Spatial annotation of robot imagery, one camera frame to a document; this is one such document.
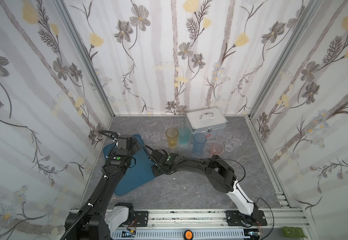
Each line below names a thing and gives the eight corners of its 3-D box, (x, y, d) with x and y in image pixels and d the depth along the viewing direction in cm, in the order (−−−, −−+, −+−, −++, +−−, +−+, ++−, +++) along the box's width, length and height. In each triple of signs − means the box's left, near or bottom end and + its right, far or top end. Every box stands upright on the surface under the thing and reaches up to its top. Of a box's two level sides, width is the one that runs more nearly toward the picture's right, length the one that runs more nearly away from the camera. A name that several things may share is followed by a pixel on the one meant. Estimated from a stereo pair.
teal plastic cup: (178, 145, 105) (179, 135, 96) (178, 134, 111) (179, 124, 102) (188, 145, 105) (190, 135, 96) (188, 134, 111) (189, 124, 102)
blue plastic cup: (193, 154, 100) (195, 143, 90) (192, 144, 105) (194, 133, 95) (203, 154, 101) (207, 143, 90) (202, 145, 106) (205, 133, 95)
